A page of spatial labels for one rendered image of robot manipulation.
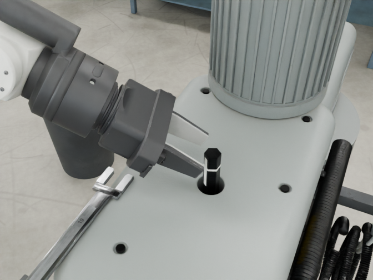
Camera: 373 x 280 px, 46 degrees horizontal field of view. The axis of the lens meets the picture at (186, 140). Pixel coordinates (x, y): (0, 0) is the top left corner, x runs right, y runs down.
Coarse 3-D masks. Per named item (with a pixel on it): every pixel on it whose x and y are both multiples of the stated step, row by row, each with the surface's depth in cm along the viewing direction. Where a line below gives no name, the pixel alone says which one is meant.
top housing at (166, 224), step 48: (192, 96) 72; (192, 144) 64; (240, 144) 64; (288, 144) 64; (144, 192) 58; (192, 192) 58; (240, 192) 58; (288, 192) 58; (96, 240) 52; (144, 240) 52; (192, 240) 52; (240, 240) 52; (288, 240) 53
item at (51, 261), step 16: (128, 176) 59; (96, 192) 57; (112, 192) 57; (96, 208) 55; (80, 224) 53; (64, 240) 52; (48, 256) 50; (64, 256) 50; (32, 272) 49; (48, 272) 49
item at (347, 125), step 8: (344, 96) 125; (336, 104) 122; (344, 104) 122; (352, 104) 122; (336, 112) 120; (344, 112) 120; (352, 112) 120; (336, 120) 118; (344, 120) 118; (352, 120) 118; (336, 128) 115; (344, 128) 115; (352, 128) 115; (336, 136) 113; (344, 136) 113; (352, 136) 113; (352, 144) 112; (328, 152) 109; (312, 200) 106
